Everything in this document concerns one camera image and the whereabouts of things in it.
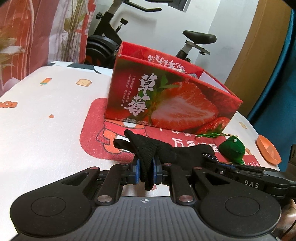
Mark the red strawberry cardboard box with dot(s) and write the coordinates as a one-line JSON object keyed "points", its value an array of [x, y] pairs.
{"points": [[152, 88]]}

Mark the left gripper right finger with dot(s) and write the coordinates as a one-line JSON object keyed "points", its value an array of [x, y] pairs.
{"points": [[173, 176]]}

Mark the person's right hand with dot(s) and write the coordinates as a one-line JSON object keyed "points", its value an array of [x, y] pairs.
{"points": [[285, 229]]}

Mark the orange plastic dish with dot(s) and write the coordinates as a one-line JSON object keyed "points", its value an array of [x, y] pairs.
{"points": [[268, 150]]}

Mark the black exercise bike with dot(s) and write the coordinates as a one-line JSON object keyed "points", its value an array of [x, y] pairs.
{"points": [[128, 21]]}

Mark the grey knitted cloth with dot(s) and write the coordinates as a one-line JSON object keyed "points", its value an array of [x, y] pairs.
{"points": [[193, 75]]}

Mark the red patterned curtain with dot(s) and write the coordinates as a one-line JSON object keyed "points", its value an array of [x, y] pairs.
{"points": [[36, 33]]}

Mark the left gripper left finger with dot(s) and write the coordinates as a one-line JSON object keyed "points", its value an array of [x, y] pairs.
{"points": [[111, 182]]}

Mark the black sock with label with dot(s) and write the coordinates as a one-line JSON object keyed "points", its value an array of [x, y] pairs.
{"points": [[145, 149]]}

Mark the teal office chair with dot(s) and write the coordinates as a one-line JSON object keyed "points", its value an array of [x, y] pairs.
{"points": [[273, 115]]}

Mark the wooden door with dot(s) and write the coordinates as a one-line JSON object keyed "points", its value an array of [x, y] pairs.
{"points": [[260, 53]]}

